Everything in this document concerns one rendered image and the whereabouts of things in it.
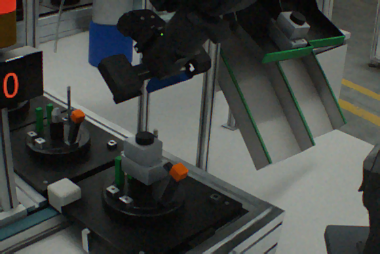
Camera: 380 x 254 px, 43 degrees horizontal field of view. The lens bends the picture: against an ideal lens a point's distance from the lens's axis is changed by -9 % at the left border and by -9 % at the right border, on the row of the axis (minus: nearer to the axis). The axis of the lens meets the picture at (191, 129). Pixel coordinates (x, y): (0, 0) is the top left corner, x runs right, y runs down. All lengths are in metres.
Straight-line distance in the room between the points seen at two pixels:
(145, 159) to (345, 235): 0.33
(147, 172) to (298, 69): 0.49
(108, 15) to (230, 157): 0.69
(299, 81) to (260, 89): 0.14
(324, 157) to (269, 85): 0.33
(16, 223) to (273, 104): 0.55
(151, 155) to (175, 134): 0.53
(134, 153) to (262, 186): 0.42
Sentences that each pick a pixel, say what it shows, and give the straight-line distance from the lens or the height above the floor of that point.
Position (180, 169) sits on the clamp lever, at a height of 1.07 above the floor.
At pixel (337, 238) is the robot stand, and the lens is 0.71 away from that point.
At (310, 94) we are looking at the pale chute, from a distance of 1.17.
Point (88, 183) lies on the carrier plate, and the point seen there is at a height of 0.97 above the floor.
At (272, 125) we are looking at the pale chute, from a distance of 1.03.
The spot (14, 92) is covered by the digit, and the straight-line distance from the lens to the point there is 0.76.
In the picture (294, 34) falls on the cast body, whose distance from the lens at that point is 0.94.
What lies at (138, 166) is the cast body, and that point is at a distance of 0.83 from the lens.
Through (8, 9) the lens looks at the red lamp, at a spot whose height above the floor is 1.32.
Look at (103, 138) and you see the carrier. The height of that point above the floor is 0.97.
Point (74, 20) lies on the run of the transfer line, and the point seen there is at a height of 0.92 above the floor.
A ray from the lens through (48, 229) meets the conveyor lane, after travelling 0.92.
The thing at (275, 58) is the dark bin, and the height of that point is 1.20.
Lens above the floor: 1.48
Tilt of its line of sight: 27 degrees down
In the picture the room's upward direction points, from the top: 4 degrees clockwise
